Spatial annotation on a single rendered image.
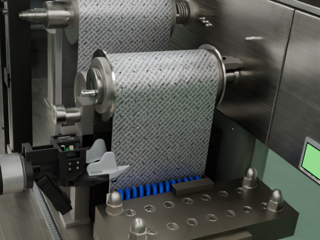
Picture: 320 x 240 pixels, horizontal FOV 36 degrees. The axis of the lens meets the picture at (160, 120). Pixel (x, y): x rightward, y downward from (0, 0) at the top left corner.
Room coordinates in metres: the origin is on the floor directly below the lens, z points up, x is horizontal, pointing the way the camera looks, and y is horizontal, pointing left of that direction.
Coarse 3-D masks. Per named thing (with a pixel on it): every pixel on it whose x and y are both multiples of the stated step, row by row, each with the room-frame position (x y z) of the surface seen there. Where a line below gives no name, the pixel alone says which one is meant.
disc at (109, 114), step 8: (96, 56) 0.96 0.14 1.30; (104, 56) 0.92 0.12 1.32; (112, 72) 0.89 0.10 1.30; (112, 80) 0.88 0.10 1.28; (112, 88) 0.88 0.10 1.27; (112, 96) 0.88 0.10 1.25; (112, 104) 0.87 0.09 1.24; (96, 112) 0.95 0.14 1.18; (112, 112) 0.88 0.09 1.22; (104, 120) 0.91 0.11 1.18
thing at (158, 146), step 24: (120, 120) 0.89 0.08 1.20; (144, 120) 0.91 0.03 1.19; (168, 120) 0.94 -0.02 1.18; (192, 120) 0.97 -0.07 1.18; (120, 144) 0.89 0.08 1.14; (144, 144) 0.92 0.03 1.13; (168, 144) 0.94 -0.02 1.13; (192, 144) 0.97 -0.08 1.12; (144, 168) 0.92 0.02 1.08; (168, 168) 0.95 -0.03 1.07; (192, 168) 0.98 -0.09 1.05
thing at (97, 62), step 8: (96, 64) 0.94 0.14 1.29; (104, 64) 0.91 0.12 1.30; (216, 64) 1.02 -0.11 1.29; (104, 72) 0.90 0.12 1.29; (104, 80) 0.90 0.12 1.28; (104, 88) 0.89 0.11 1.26; (104, 96) 0.89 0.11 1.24; (96, 104) 0.93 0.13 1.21; (104, 104) 0.89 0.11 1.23; (104, 112) 0.90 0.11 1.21
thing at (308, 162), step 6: (306, 150) 0.84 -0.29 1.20; (312, 150) 0.83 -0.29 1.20; (318, 150) 0.82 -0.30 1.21; (306, 156) 0.84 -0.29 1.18; (312, 156) 0.82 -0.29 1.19; (318, 156) 0.81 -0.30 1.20; (306, 162) 0.83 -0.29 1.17; (312, 162) 0.82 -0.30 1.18; (318, 162) 0.81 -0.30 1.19; (306, 168) 0.83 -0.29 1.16; (312, 168) 0.82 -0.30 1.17; (318, 168) 0.81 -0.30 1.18; (318, 174) 0.80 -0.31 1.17
